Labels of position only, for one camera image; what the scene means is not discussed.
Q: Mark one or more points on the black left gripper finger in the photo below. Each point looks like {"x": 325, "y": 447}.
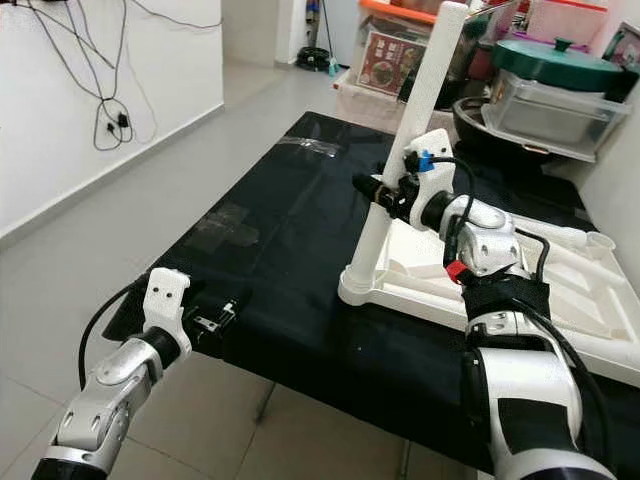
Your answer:
{"x": 223, "y": 322}

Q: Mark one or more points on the white plastic table leg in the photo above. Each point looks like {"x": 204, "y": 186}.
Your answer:
{"x": 435, "y": 70}
{"x": 550, "y": 236}

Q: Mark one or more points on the white plastic table top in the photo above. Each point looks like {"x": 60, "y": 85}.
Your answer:
{"x": 425, "y": 262}

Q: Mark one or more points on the clear tape strip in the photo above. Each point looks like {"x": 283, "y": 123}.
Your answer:
{"x": 308, "y": 146}

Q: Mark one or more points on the beige patterned cloth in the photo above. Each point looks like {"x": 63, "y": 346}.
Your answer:
{"x": 370, "y": 108}

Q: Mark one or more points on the black table cloth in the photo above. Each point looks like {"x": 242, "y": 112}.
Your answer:
{"x": 290, "y": 260}

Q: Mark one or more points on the black wok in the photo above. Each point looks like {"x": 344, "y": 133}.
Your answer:
{"x": 468, "y": 125}

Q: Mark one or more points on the red printed food box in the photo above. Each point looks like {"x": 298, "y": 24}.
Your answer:
{"x": 390, "y": 62}

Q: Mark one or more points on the black plastic bag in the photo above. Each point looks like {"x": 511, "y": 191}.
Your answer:
{"x": 475, "y": 70}

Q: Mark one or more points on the white appliance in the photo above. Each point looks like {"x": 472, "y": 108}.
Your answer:
{"x": 345, "y": 30}

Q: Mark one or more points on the clear plastic container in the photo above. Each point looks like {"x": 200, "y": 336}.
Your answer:
{"x": 550, "y": 118}

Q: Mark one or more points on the clear storage box orange lid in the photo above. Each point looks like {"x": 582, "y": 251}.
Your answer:
{"x": 390, "y": 10}

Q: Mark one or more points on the green pot with lid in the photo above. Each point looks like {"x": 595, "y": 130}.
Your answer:
{"x": 555, "y": 65}

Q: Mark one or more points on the black power adapter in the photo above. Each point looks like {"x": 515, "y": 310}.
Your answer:
{"x": 122, "y": 121}

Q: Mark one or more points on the clear container red lid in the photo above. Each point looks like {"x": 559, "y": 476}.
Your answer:
{"x": 565, "y": 22}

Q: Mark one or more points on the dark purple printed box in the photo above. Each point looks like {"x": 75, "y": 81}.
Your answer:
{"x": 625, "y": 48}

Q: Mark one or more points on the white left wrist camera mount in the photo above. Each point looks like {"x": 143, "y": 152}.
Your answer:
{"x": 168, "y": 290}

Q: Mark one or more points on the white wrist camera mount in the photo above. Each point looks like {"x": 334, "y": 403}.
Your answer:
{"x": 168, "y": 290}
{"x": 435, "y": 145}

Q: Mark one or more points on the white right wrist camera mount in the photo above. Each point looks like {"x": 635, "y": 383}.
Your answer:
{"x": 435, "y": 145}

